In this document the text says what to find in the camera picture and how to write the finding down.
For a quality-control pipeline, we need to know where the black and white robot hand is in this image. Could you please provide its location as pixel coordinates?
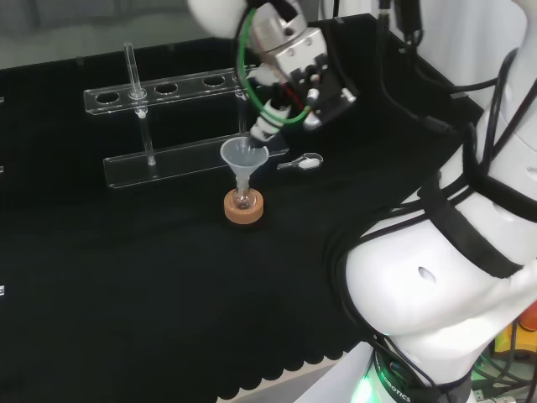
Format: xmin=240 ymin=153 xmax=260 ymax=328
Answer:
xmin=246 ymin=52 xmax=358 ymax=157

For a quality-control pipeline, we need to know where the clear glass weighing funnel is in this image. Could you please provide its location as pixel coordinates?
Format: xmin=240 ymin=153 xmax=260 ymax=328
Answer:
xmin=276 ymin=152 xmax=325 ymax=172

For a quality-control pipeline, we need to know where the clear plastic funnel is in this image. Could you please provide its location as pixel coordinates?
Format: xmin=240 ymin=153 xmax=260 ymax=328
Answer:
xmin=219 ymin=135 xmax=270 ymax=191

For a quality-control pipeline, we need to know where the clear acrylic funnel stand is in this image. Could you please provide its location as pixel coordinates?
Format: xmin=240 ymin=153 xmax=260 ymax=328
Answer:
xmin=82 ymin=40 xmax=291 ymax=191

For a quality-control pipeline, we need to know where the small glass round-bottom flask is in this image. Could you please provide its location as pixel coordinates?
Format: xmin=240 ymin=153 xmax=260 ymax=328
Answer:
xmin=232 ymin=176 xmax=255 ymax=211

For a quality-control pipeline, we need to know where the black bench cloth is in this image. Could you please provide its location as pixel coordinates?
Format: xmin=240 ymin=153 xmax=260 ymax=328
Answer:
xmin=0 ymin=12 xmax=486 ymax=403

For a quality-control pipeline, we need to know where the yellow stop button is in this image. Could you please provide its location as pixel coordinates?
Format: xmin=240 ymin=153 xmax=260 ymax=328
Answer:
xmin=493 ymin=312 xmax=537 ymax=354

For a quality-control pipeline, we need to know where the green cable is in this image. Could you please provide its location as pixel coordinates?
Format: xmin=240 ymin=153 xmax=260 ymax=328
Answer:
xmin=236 ymin=7 xmax=312 ymax=127

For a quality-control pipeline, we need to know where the brown cork ring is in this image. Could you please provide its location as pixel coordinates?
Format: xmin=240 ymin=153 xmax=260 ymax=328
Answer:
xmin=223 ymin=188 xmax=266 ymax=228

